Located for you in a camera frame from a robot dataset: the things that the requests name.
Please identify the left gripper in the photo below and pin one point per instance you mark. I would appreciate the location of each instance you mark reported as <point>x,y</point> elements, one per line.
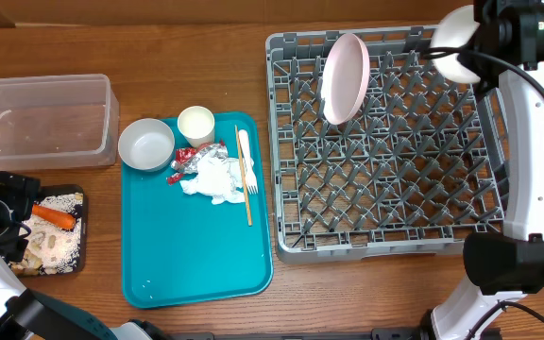
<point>17,190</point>

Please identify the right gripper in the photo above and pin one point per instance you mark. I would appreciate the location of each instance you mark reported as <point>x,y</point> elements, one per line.
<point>479,76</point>

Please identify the white ceramic bowl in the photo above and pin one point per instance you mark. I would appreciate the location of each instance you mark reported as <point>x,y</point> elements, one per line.
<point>455,30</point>

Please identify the orange carrot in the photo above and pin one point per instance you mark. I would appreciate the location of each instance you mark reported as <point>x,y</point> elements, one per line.
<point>62,220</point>

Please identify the white round plate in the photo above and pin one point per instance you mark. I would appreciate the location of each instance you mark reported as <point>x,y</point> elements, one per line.
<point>345,79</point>

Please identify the grey bowl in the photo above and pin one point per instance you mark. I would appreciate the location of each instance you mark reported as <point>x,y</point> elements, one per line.
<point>146,145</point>

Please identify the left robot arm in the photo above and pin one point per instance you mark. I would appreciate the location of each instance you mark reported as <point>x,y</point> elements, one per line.
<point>25,312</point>

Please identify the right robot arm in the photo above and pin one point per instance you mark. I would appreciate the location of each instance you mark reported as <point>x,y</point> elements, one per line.
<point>502,269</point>

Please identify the black waste tray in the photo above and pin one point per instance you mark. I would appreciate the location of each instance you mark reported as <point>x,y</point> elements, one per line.
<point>68,189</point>

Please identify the grey dishwasher rack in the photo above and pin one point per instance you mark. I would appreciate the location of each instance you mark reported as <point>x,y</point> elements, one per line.
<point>417,169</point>

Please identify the rice and peanut shells pile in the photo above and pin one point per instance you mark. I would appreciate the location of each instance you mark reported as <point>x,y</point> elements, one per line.
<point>51,250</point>

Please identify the clear plastic bin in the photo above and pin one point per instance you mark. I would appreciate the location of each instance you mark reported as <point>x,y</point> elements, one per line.
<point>57,122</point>

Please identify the teal plastic tray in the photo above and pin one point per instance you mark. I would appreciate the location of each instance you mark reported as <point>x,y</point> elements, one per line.
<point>181,249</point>

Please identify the red foil wrapper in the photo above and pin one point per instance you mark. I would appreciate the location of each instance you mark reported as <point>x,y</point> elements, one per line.
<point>187,158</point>

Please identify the white paper cup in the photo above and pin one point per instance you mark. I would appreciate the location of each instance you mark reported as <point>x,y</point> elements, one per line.
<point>196,124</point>

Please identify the crumpled white napkin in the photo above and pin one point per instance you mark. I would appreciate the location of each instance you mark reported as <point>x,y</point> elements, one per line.
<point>220,179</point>

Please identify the wooden chopstick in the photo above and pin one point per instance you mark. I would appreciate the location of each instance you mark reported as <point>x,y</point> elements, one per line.
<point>243,176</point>

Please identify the white plastic fork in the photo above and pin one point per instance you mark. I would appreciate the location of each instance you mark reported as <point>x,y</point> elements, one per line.
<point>251,180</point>

